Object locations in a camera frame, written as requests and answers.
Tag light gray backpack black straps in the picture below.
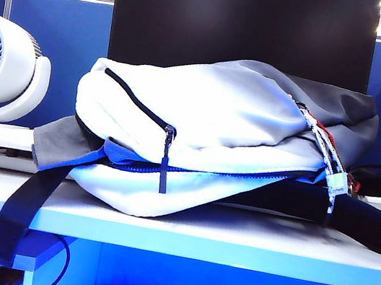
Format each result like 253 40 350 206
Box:
0 21 381 285

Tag white desk fan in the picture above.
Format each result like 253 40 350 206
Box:
0 10 61 133

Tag black cable under table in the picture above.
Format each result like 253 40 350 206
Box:
0 224 74 285

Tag gray clothes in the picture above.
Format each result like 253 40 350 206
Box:
27 108 109 182

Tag black monitor screen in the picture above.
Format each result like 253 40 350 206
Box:
102 0 381 105

